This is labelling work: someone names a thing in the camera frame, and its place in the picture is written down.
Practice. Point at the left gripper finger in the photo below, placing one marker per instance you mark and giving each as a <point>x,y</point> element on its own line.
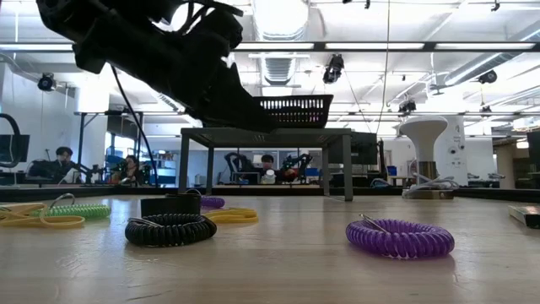
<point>242,105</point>
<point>215,118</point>

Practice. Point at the black plastic mesh basket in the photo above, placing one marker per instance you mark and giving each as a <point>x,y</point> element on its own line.
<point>304,112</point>

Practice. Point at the black coil wristband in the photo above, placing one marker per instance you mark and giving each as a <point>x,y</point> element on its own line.
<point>169,236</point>

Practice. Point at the green coil wristband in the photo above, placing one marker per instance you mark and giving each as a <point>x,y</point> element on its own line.
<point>84,211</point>

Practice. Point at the yellow rubber band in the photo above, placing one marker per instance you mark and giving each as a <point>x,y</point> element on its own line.
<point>81,222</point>
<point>236,219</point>
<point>244,210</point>
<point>17,222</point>

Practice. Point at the large purple coil wristband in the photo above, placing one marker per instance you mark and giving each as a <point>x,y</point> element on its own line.
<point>401,245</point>

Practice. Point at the black background robot arm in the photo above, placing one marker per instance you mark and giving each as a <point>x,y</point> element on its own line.
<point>234,162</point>
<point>301,160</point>

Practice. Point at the person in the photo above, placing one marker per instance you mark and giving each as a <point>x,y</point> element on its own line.
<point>131,162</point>
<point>267,160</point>
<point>63,154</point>

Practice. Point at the white background jar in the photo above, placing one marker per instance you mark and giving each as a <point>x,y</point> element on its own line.
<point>270,177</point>

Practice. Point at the small purple coil wristband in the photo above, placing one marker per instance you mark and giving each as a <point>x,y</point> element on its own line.
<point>213,202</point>

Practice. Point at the black background box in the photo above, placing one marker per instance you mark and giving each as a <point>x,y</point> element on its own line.
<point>365,148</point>

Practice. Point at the white mushroom-shaped lamp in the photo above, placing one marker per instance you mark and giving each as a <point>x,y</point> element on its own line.
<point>423,131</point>

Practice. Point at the black background monitor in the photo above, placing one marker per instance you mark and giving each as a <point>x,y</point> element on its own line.
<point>21,148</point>

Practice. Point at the black ceiling camera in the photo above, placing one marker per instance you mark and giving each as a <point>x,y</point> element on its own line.
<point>335,65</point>
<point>407,107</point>
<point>46,83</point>
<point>488,77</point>

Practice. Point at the dark background frame stand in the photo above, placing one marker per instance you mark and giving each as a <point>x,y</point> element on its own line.
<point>81,139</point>

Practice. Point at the black aluminium table frame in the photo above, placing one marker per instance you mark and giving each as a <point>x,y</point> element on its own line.
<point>63,192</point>

